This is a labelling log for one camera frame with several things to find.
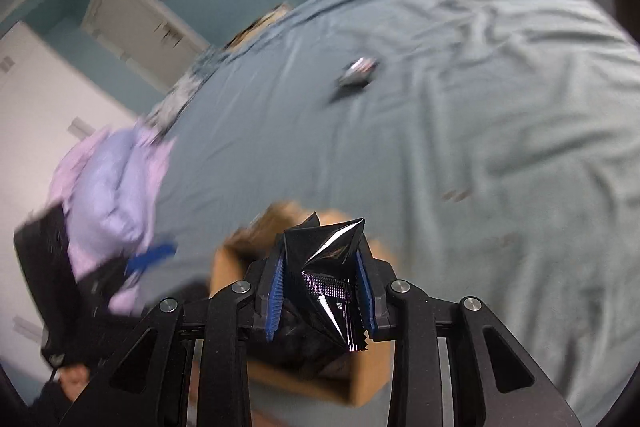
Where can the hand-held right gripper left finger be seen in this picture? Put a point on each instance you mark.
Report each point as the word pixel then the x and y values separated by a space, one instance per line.
pixel 276 294

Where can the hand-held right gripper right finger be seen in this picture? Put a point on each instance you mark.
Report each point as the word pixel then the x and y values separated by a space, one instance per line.
pixel 364 292

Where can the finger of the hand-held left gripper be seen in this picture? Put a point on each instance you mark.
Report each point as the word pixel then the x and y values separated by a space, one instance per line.
pixel 150 257

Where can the shiny black snack packet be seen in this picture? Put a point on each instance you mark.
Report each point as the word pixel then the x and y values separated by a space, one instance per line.
pixel 325 267

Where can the brown cardboard box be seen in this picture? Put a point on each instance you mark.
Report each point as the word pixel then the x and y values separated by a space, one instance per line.
pixel 230 267

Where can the person's left forearm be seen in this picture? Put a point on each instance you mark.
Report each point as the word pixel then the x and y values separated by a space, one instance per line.
pixel 50 407

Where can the person's left hand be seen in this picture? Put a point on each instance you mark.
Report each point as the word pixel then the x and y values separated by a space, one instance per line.
pixel 75 382

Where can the lilac duvet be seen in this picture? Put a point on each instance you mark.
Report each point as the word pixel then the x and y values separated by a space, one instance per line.
pixel 115 197

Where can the grey crumpled cloth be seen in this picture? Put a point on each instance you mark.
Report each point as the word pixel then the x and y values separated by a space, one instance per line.
pixel 170 107

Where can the white wardrobe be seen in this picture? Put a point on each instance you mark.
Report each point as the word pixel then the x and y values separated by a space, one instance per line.
pixel 35 122

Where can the blue-grey bed sheet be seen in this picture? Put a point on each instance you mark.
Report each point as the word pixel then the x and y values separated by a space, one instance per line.
pixel 475 132

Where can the teal crumpled cloth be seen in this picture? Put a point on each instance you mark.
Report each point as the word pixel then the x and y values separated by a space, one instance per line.
pixel 205 62

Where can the silver-faced snack packet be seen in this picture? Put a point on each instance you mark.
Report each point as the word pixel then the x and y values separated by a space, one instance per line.
pixel 357 72

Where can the pale panel door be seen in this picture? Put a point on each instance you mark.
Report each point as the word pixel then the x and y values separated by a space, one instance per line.
pixel 135 27

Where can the open carton beside bed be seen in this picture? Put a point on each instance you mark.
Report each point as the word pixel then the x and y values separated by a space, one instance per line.
pixel 260 24

